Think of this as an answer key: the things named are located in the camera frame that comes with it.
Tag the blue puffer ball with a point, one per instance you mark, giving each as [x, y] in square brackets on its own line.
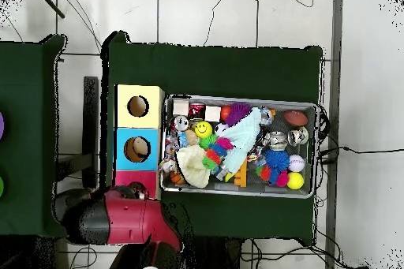
[277, 160]

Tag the white baseball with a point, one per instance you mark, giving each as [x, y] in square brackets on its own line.
[296, 163]

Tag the purple round object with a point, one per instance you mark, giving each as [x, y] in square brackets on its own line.
[1, 125]

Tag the green cloth side table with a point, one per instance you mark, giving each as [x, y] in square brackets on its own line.
[25, 139]

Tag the dark slanted rod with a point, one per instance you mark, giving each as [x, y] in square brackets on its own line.
[49, 2]

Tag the multicolour puffer caterpillar toy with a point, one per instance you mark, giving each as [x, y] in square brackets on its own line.
[217, 152]

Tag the dark green table cloth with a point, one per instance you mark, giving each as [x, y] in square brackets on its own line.
[205, 70]

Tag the green round object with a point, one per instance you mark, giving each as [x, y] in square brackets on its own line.
[1, 187]

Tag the plain wooden cube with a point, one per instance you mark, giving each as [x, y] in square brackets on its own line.
[181, 107]
[213, 113]

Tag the mint green cloth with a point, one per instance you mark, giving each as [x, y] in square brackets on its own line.
[243, 138]

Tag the purple spiky ball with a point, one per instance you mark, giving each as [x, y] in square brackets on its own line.
[238, 112]

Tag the metal mesh bin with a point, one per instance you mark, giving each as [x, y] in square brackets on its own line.
[274, 188]

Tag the green spiky ball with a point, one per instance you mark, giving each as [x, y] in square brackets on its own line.
[206, 141]

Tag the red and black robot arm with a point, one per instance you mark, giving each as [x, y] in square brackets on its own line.
[132, 221]

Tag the yellow smiley ball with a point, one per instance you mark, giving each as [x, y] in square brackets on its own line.
[203, 129]

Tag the cream yellow cloth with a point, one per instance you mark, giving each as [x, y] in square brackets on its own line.
[192, 165]

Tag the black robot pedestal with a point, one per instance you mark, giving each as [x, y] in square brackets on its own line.
[217, 253]

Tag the black upright panel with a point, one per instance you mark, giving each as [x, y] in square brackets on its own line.
[90, 124]

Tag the grey floor stand base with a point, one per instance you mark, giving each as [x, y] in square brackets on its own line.
[71, 198]

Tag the small soccer ball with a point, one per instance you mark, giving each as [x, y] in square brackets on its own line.
[221, 127]

